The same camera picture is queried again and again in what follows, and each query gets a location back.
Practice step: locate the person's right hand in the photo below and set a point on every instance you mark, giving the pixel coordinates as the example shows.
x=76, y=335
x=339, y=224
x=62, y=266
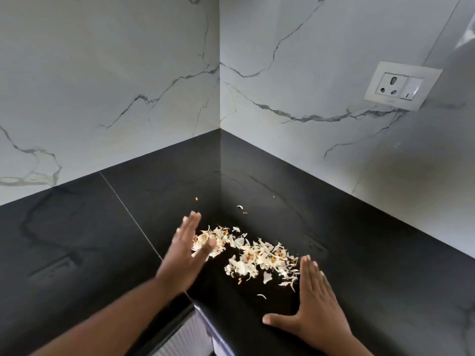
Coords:
x=320, y=315

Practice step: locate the person's left thumb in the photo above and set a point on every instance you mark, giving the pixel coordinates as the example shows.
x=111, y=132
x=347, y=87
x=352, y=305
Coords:
x=206, y=251

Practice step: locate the person's left forearm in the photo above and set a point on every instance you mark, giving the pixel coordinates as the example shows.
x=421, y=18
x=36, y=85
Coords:
x=107, y=322

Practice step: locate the white wall socket with switch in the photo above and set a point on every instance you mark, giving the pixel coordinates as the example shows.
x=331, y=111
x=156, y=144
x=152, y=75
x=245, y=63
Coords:
x=403, y=86

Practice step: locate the person's right forearm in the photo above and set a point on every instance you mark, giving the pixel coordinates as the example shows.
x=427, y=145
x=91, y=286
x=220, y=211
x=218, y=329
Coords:
x=343, y=346

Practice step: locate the person's left hand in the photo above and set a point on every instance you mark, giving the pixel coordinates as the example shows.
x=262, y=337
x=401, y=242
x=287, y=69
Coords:
x=180, y=255

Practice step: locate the pile of vegetable peel scraps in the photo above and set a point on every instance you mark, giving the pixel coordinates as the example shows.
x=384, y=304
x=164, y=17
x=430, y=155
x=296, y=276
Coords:
x=252, y=255

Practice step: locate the person's right thumb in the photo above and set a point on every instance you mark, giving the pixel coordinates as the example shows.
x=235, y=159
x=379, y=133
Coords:
x=279, y=319

